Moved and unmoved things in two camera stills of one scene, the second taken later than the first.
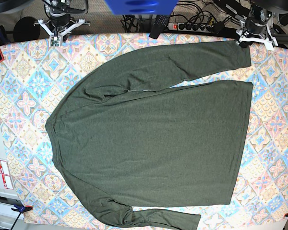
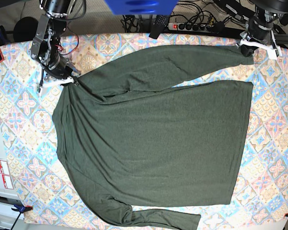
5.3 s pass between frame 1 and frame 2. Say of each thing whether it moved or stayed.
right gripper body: stayed
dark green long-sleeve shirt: stayed
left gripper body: moved
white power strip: stayed
